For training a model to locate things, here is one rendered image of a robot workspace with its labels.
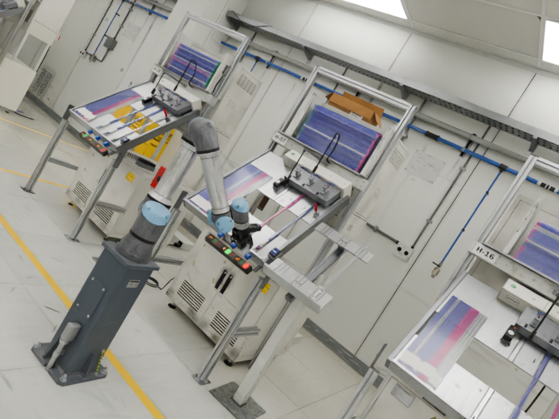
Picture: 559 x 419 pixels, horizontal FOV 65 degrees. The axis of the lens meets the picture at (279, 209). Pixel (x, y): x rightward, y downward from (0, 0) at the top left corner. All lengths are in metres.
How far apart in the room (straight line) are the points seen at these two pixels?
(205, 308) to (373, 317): 1.75
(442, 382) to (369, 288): 2.15
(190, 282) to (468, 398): 1.75
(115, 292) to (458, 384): 1.45
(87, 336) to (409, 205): 2.96
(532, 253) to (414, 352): 0.77
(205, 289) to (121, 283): 1.07
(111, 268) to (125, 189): 1.69
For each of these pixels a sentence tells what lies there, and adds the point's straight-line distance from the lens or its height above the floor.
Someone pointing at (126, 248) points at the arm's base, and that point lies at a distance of 1.87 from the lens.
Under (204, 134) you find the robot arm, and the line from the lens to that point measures 1.81.
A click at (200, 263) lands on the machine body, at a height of 0.38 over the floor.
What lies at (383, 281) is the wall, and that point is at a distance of 4.06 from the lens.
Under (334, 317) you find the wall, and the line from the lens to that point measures 4.20.
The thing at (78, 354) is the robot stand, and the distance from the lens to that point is 2.03.
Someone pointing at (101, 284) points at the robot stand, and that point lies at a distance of 1.92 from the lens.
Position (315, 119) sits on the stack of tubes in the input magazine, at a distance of 2.88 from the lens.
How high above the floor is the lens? 1.18
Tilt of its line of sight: 5 degrees down
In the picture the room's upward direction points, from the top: 31 degrees clockwise
